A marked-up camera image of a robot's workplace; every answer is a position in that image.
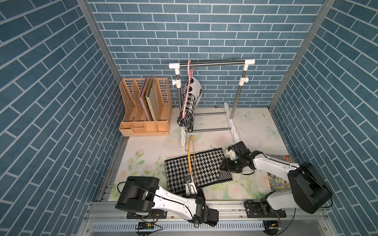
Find yellow wooden hanger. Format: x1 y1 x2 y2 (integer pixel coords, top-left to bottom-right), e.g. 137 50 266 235
186 135 196 183

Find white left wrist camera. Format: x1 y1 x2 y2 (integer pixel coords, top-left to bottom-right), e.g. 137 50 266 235
184 175 197 196

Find black white houndstooth scarf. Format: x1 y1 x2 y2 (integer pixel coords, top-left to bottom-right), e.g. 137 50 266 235
164 148 232 194

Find black white smiley scarf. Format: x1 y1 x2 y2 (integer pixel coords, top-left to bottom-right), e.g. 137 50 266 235
177 77 202 132

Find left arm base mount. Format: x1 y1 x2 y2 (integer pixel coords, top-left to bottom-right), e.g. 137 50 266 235
127 209 167 220

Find purple folder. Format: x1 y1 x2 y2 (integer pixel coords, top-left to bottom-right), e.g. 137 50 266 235
139 77 152 122

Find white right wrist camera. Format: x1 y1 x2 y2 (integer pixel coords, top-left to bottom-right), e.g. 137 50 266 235
225 147 237 160

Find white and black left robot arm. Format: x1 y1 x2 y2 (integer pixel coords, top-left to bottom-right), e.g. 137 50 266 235
115 176 219 227

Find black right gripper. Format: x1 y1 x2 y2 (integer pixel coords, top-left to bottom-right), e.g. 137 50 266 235
218 157 243 173

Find pink plastic hanger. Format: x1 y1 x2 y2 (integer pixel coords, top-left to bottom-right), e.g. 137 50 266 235
182 60 194 119

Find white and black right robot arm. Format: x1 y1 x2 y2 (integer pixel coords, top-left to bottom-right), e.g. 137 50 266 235
220 141 333 217

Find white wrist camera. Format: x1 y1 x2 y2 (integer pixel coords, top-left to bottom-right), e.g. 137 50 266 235
184 175 197 196
225 147 237 160

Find beige folder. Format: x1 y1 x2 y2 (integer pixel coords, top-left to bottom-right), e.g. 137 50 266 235
145 76 158 121

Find right green circuit board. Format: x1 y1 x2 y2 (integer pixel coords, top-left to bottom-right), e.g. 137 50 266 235
263 220 282 236

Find floral table mat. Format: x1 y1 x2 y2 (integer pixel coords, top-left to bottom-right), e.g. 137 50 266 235
108 108 288 201

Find white and steel clothes rack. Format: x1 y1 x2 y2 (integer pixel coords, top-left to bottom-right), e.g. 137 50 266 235
168 58 257 148

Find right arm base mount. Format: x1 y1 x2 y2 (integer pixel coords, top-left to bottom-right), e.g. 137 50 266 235
244 200 286 218

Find green circuit board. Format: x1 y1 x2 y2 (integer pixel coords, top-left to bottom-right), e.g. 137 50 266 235
263 220 282 236
136 222 155 231

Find left green circuit board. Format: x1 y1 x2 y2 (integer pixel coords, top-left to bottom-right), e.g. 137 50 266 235
136 222 155 231

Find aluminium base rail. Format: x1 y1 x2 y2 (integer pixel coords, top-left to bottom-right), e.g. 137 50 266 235
78 200 337 236

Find colourful floral booklet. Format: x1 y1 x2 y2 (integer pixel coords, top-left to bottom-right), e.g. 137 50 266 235
268 154 293 192

